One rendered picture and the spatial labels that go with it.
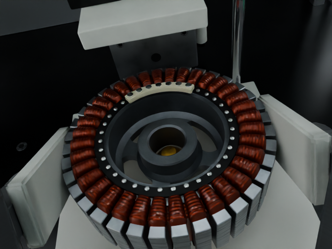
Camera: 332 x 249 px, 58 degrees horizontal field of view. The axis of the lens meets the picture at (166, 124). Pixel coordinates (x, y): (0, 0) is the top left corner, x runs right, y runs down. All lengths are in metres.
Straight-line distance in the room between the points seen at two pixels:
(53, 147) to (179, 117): 0.08
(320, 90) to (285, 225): 0.13
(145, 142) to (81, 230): 0.07
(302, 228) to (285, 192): 0.02
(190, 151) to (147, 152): 0.02
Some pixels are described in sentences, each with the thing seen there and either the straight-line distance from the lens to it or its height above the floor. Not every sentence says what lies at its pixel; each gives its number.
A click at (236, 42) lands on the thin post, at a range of 0.22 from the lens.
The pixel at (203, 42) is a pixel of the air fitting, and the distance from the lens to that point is 0.29.
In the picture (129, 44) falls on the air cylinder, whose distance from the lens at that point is 0.27.
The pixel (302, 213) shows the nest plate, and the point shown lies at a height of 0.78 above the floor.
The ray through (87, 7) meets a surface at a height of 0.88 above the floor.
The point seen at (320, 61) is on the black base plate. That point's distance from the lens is 0.30.
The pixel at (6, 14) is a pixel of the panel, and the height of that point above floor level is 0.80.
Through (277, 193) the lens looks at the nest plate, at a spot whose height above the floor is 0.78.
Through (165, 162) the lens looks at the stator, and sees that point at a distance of 0.15.
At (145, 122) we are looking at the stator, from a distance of 0.19.
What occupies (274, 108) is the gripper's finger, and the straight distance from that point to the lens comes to 0.16.
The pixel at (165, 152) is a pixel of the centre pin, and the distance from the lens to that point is 0.17.
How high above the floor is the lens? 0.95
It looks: 48 degrees down
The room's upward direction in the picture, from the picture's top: 12 degrees counter-clockwise
